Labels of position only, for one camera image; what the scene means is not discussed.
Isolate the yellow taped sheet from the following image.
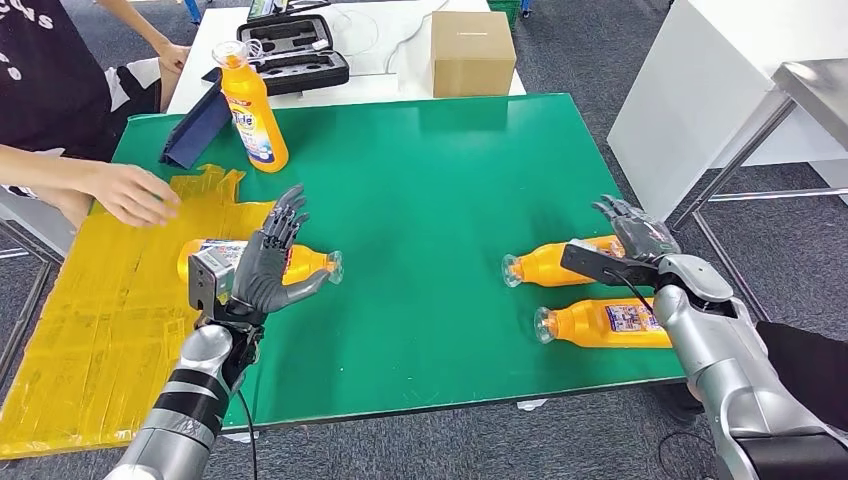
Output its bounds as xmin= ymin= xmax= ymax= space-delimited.
xmin=0 ymin=164 xmax=280 ymax=460

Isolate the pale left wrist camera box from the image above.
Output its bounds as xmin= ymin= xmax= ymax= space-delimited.
xmin=187 ymin=246 xmax=238 ymax=313

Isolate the black floor cable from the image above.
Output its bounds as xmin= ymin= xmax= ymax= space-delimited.
xmin=657 ymin=430 xmax=715 ymax=480

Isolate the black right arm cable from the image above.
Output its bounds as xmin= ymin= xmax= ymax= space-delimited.
xmin=602 ymin=268 xmax=657 ymax=314

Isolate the steel frame table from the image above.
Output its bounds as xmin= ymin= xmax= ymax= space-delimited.
xmin=669 ymin=58 xmax=848 ymax=326

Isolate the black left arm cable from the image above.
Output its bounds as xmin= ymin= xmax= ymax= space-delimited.
xmin=235 ymin=390 xmax=261 ymax=480

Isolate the orange detergent bottle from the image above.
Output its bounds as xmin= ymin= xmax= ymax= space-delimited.
xmin=533 ymin=298 xmax=674 ymax=350
xmin=211 ymin=40 xmax=290 ymax=174
xmin=176 ymin=239 xmax=344 ymax=287
xmin=500 ymin=235 xmax=627 ymax=289

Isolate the brown cardboard box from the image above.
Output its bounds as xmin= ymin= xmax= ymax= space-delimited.
xmin=430 ymin=11 xmax=518 ymax=99

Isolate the large white panel table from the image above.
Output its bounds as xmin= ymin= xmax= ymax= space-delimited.
xmin=606 ymin=0 xmax=848 ymax=223

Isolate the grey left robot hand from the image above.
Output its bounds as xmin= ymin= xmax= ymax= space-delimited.
xmin=230 ymin=184 xmax=331 ymax=317

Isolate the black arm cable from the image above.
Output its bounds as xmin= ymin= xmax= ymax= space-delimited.
xmin=602 ymin=268 xmax=657 ymax=314
xmin=235 ymin=390 xmax=261 ymax=480

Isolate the green crate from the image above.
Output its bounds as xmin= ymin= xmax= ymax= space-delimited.
xmin=488 ymin=0 xmax=523 ymax=28

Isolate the person's left hand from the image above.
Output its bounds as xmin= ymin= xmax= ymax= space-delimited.
xmin=155 ymin=40 xmax=192 ymax=75

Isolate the open black hard case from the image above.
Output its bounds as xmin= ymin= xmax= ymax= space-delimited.
xmin=236 ymin=14 xmax=351 ymax=97

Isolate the green screen device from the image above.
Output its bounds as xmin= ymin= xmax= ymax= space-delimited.
xmin=246 ymin=0 xmax=290 ymax=21

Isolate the person's hand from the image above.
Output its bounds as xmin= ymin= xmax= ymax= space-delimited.
xmin=89 ymin=162 xmax=181 ymax=230
xmin=155 ymin=40 xmax=192 ymax=75

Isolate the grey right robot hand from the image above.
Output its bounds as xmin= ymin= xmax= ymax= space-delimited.
xmin=591 ymin=194 xmax=682 ymax=263

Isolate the grey metal stool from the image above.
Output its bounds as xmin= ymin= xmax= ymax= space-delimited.
xmin=0 ymin=198 xmax=77 ymax=386

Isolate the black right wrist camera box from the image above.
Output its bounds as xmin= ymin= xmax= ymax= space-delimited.
xmin=560 ymin=239 xmax=664 ymax=289

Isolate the thin white table cable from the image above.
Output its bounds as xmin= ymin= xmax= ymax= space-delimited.
xmin=384 ymin=0 xmax=453 ymax=74

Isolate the dark blue folding case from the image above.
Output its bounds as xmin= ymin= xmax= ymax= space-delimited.
xmin=160 ymin=82 xmax=233 ymax=171

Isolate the person's right hand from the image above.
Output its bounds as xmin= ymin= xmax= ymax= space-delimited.
xmin=89 ymin=162 xmax=181 ymax=230

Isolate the person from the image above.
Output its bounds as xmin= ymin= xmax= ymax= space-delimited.
xmin=0 ymin=0 xmax=193 ymax=230
xmin=662 ymin=321 xmax=848 ymax=432

